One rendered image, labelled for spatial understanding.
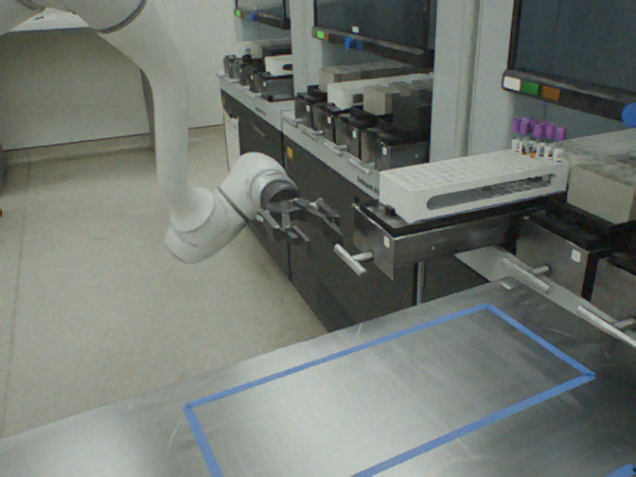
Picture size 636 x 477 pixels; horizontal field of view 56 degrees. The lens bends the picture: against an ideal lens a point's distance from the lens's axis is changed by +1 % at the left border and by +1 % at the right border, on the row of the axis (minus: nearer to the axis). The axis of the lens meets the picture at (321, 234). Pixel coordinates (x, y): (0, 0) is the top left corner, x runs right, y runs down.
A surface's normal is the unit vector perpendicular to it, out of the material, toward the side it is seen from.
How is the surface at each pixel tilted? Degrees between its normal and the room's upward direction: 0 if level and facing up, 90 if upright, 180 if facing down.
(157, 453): 0
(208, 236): 101
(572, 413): 0
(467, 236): 90
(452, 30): 90
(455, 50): 90
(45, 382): 0
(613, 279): 90
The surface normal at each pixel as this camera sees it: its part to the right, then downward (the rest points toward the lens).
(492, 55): -0.92, 0.18
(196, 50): 0.38, 0.38
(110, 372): -0.03, -0.91
